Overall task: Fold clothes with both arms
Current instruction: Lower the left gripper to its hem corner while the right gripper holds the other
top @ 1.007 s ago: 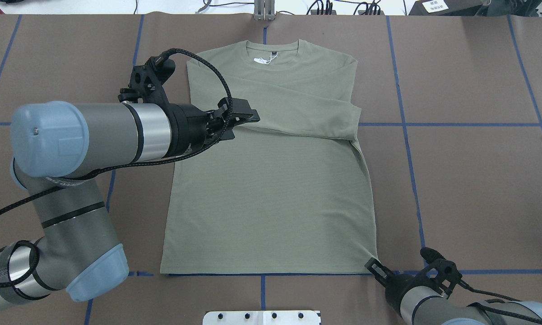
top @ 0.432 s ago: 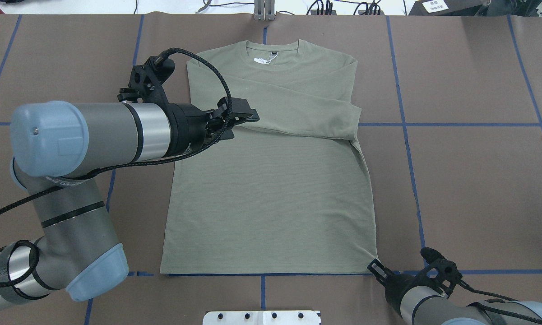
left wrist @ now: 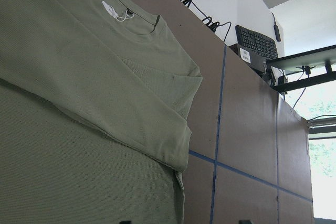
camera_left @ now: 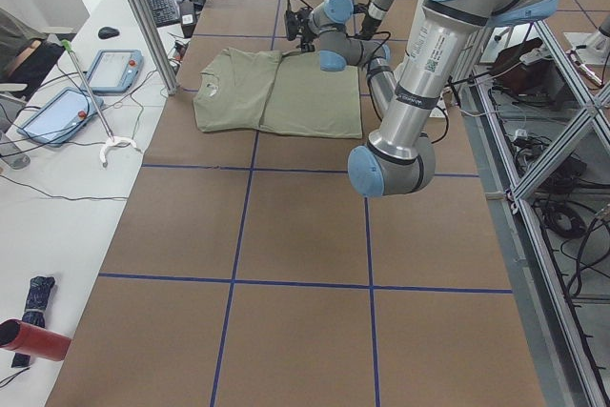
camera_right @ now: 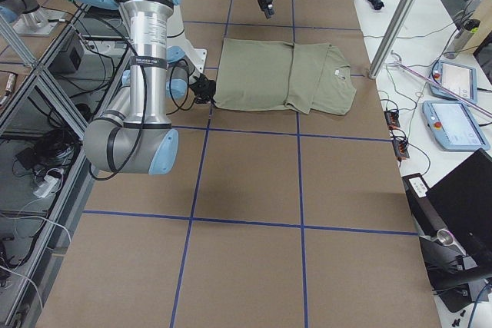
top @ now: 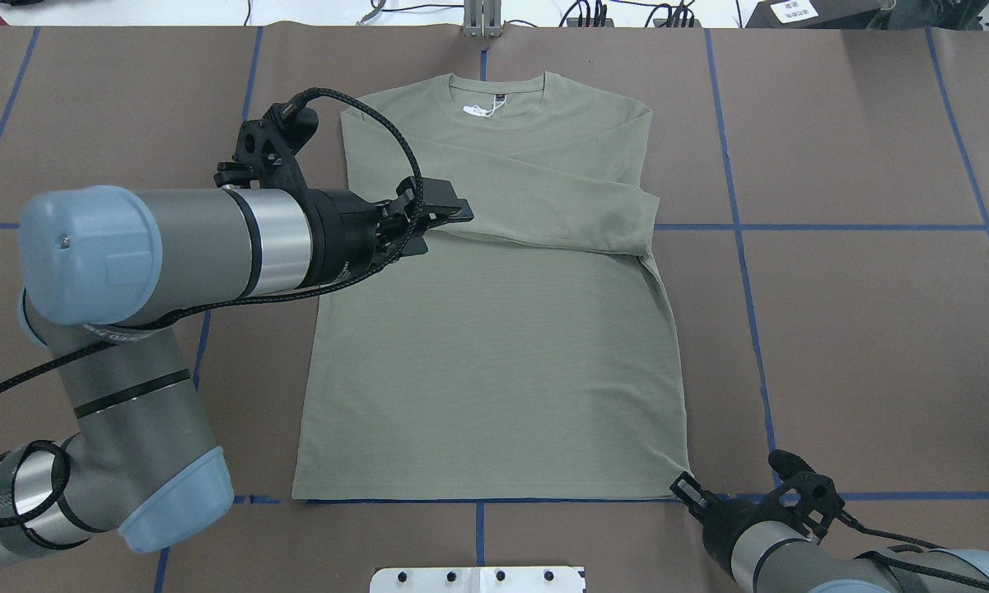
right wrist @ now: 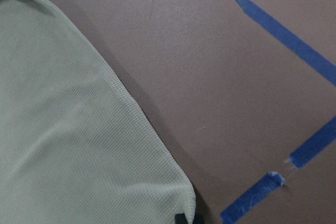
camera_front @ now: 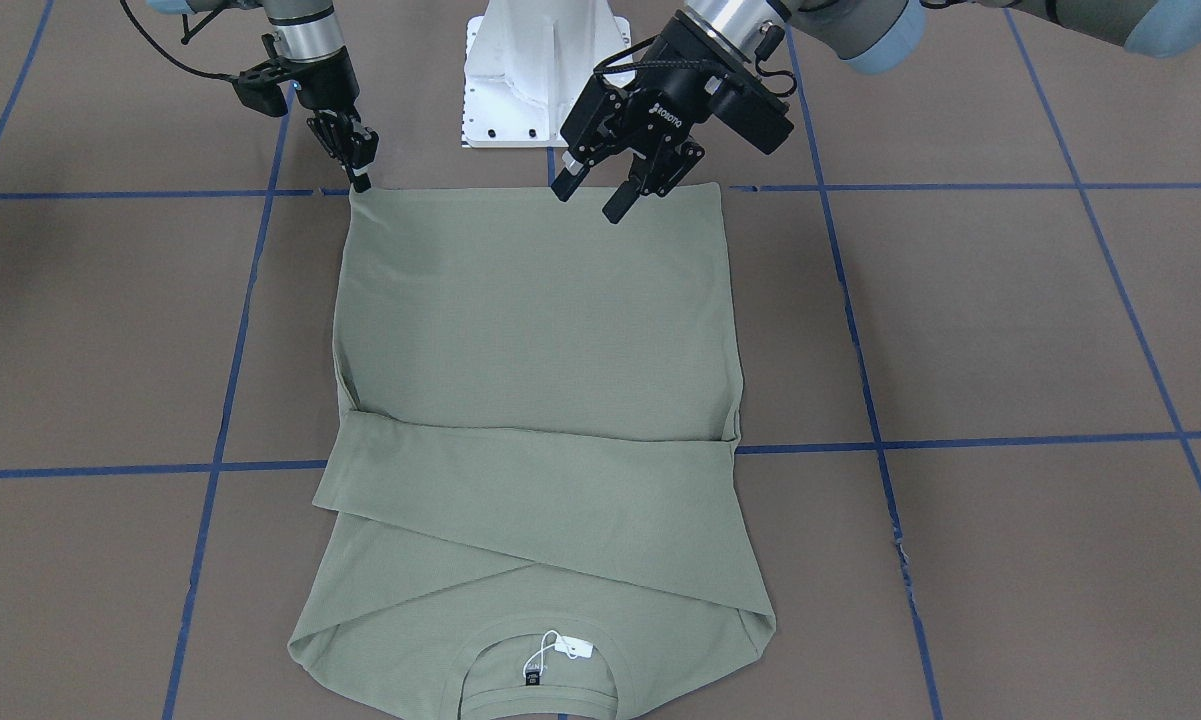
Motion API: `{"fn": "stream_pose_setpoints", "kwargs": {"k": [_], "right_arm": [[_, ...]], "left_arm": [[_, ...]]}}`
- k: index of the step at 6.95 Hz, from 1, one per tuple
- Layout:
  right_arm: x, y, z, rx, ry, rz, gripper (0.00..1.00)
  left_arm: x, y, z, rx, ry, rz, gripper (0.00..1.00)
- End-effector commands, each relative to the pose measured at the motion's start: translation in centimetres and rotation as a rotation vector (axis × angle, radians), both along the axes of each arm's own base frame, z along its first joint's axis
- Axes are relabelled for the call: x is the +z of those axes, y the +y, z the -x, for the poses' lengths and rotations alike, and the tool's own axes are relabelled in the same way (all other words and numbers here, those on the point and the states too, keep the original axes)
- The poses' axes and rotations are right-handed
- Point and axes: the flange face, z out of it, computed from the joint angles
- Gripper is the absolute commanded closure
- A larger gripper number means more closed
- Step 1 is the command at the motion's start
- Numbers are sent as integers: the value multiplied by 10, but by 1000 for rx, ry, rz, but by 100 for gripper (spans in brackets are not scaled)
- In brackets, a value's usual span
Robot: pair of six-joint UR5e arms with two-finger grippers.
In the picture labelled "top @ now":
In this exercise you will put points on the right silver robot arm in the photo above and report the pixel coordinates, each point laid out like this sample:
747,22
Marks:
775,545

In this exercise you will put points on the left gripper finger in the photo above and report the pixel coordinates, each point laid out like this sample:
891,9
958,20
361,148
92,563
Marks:
395,238
428,202

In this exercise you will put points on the olive green long-sleeve shirt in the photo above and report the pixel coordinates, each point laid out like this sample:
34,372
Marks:
529,354

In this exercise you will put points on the aluminium frame post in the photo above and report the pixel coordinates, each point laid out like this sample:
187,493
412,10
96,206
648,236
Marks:
482,19

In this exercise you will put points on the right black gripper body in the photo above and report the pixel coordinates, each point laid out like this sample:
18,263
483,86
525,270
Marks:
720,524

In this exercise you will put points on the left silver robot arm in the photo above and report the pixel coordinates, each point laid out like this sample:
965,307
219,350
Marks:
107,272

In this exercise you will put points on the white shirt price tag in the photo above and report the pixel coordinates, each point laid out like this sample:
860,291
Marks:
497,101

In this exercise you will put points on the black box with label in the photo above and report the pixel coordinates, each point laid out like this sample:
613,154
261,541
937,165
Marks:
817,15

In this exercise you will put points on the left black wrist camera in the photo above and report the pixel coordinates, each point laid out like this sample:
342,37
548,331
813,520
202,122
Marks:
266,150

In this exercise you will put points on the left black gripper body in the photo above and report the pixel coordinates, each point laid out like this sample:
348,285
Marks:
342,237

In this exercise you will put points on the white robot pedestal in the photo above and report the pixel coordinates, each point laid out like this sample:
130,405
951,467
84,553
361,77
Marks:
480,579

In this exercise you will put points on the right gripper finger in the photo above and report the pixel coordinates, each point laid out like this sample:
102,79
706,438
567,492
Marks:
689,491

